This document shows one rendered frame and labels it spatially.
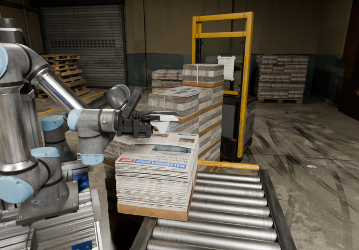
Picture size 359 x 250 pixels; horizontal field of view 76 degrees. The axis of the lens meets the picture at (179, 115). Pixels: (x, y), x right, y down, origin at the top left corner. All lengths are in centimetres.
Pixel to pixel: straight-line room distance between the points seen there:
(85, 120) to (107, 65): 869
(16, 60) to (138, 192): 61
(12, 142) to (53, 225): 45
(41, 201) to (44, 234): 16
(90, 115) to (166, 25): 801
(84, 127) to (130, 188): 32
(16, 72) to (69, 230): 70
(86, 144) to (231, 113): 255
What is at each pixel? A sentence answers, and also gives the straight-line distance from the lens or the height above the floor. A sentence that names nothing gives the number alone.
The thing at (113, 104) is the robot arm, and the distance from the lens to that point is 137.
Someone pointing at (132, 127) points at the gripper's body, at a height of 120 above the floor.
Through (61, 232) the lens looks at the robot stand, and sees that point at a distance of 124.
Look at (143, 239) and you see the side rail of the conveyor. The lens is 93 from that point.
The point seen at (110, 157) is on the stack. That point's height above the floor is 68.
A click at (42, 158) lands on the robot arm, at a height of 103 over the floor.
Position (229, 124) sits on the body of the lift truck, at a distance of 322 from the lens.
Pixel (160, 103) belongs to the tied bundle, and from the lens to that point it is 208.
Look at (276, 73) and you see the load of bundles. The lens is 694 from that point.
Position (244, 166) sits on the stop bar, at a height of 82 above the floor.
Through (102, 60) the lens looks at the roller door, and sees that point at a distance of 953.
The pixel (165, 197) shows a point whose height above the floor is 90.
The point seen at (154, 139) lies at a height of 103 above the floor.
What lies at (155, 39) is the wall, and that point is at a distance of 877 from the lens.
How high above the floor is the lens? 144
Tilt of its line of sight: 16 degrees down
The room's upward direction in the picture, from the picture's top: straight up
